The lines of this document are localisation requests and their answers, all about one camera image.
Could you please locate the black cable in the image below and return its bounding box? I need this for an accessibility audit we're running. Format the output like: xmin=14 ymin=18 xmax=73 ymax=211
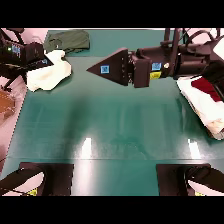
xmin=184 ymin=29 xmax=215 ymax=46

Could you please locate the red garment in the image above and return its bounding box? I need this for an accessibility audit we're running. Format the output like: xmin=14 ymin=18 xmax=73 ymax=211
xmin=190 ymin=76 xmax=224 ymax=103

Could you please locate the white garment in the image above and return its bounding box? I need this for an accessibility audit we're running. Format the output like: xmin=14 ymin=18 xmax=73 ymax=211
xmin=26 ymin=49 xmax=73 ymax=93
xmin=176 ymin=75 xmax=224 ymax=141

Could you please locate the green garment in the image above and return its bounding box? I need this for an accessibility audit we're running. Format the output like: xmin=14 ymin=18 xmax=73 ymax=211
xmin=43 ymin=29 xmax=91 ymax=55

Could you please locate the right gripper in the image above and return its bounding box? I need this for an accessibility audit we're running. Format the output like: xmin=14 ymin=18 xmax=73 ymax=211
xmin=128 ymin=46 xmax=176 ymax=89

